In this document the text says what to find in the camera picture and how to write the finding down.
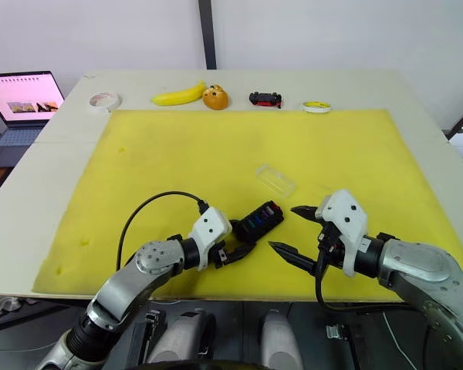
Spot open laptop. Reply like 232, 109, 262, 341
0, 69, 66, 169

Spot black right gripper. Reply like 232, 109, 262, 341
268, 204, 347, 276

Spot yellow foam mat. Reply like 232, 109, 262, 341
32, 109, 463, 302

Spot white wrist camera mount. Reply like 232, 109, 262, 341
315, 188, 370, 278
187, 206, 233, 271

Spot yellow banana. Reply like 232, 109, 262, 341
150, 79, 208, 107

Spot red and black toy car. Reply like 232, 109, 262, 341
248, 90, 285, 110

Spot white crumpled cloth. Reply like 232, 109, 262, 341
0, 294, 22, 329

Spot dark vertical post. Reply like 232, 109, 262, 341
198, 0, 218, 71

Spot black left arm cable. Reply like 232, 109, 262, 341
116, 190, 210, 271

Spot orange-brown muffin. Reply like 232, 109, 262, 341
201, 83, 230, 111

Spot black fuse box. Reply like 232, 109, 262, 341
231, 200, 286, 244

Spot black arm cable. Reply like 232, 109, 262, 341
314, 246, 412, 311
116, 190, 210, 271

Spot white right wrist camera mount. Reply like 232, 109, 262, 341
315, 188, 370, 278

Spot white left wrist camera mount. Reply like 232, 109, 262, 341
187, 206, 233, 271

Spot small metal clasp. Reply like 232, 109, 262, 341
325, 324, 346, 341

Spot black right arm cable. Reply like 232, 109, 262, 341
314, 246, 412, 311

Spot yellow and white tape roll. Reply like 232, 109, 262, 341
302, 100, 333, 114

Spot grey rounded robot leg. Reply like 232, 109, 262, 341
145, 308, 218, 365
258, 308, 305, 370

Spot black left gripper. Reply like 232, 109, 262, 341
211, 218, 258, 270

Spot thin white floor cable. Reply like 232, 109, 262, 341
382, 311, 416, 369

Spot clear plastic cover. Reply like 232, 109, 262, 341
255, 163, 298, 199

